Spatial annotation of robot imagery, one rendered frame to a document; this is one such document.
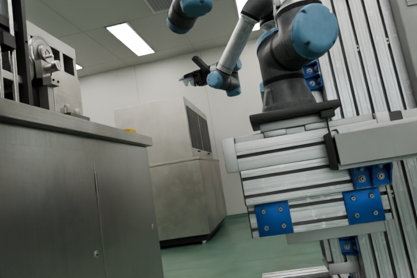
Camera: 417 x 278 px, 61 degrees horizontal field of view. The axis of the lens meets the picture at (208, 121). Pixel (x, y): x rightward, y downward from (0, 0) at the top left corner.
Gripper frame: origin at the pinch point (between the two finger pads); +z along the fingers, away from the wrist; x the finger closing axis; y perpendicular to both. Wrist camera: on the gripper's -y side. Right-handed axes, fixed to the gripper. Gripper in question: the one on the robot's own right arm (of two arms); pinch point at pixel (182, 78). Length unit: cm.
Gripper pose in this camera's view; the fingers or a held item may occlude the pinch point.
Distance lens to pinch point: 197.4
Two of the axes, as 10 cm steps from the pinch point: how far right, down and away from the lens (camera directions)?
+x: 5.4, -1.0, 8.4
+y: 2.4, 9.7, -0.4
